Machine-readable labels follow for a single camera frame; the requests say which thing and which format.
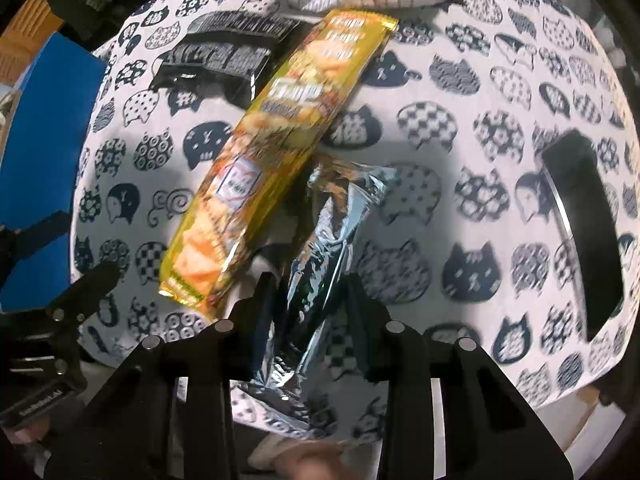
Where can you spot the person's right hand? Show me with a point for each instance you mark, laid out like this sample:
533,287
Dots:
315,459

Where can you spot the person's left hand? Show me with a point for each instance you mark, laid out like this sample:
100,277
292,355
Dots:
34,442

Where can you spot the wooden louvered door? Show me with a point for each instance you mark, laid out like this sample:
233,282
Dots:
26,34

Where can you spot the cat pattern tablecloth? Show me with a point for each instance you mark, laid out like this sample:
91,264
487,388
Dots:
460,103

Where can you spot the blue cardboard box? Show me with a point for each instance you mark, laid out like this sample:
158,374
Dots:
40,162

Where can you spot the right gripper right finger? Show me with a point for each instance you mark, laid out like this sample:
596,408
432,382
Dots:
490,431

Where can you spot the black phone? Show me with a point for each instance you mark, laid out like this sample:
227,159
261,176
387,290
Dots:
569,166

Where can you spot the black snack pack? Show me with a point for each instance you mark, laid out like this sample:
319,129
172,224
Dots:
232,54

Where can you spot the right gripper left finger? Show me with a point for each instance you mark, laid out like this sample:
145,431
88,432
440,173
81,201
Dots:
124,432

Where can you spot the yellow biscuit pack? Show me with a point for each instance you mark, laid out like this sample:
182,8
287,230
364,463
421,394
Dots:
265,153

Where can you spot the yellow orange snack bag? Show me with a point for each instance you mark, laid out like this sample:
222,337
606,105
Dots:
286,396

